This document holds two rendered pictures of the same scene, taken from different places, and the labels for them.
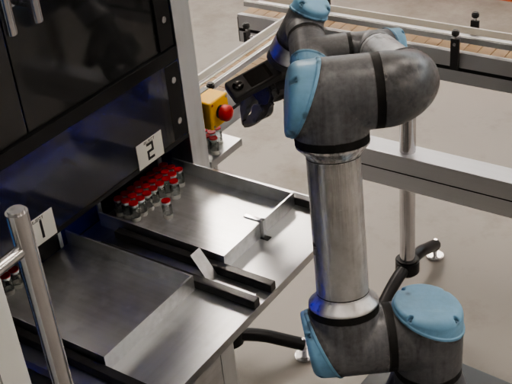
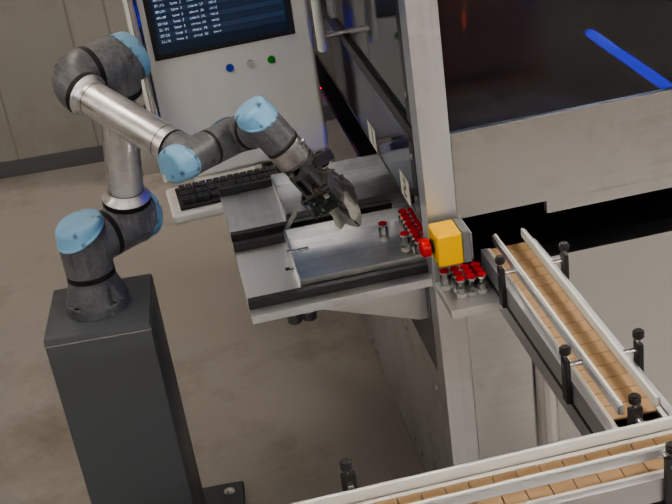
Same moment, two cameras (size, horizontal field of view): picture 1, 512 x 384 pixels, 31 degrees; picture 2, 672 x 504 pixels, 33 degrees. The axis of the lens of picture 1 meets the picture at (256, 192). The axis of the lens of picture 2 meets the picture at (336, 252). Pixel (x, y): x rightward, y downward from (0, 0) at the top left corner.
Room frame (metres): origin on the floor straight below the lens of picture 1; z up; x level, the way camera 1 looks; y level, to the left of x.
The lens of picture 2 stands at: (3.33, -1.55, 2.11)
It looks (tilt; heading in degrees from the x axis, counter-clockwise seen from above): 27 degrees down; 136
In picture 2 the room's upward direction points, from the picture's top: 8 degrees counter-clockwise
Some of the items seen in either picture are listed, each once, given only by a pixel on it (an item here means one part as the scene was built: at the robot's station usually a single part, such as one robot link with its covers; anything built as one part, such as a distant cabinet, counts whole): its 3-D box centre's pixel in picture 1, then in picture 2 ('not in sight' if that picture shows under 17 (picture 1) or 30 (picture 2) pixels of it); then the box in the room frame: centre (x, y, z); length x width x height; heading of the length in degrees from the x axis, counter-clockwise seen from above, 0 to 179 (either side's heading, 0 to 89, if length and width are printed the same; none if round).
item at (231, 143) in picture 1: (204, 147); (475, 293); (2.02, 0.12, 0.87); 0.14 x 0.13 x 0.02; 53
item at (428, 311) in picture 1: (424, 331); (85, 243); (1.17, -0.26, 0.96); 0.13 x 0.12 x 0.14; 90
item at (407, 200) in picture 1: (407, 176); not in sight; (2.44, -0.47, 0.46); 0.09 x 0.09 x 0.77; 53
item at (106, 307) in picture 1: (84, 294); (343, 187); (1.44, 0.35, 0.90); 0.34 x 0.26 x 0.04; 53
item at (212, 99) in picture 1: (208, 108); (449, 242); (1.98, 0.09, 0.99); 0.08 x 0.07 x 0.07; 53
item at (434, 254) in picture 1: (407, 274); not in sight; (2.44, -0.47, 0.07); 0.50 x 0.08 x 0.14; 143
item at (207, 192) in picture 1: (196, 209); (365, 245); (1.70, 0.13, 0.90); 0.34 x 0.26 x 0.04; 52
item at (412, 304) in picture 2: not in sight; (351, 306); (1.72, 0.04, 0.79); 0.34 x 0.03 x 0.13; 53
